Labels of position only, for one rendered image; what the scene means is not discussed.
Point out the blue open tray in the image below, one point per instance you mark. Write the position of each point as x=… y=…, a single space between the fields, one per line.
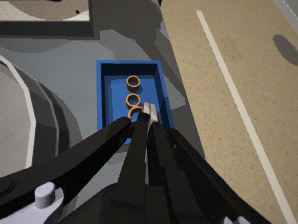
x=112 y=90

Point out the bronze bushing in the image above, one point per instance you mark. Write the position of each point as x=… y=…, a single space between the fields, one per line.
x=133 y=79
x=132 y=97
x=133 y=110

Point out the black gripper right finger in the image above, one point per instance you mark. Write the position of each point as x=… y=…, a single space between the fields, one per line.
x=191 y=185

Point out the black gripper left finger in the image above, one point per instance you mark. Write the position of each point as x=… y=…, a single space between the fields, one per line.
x=37 y=195

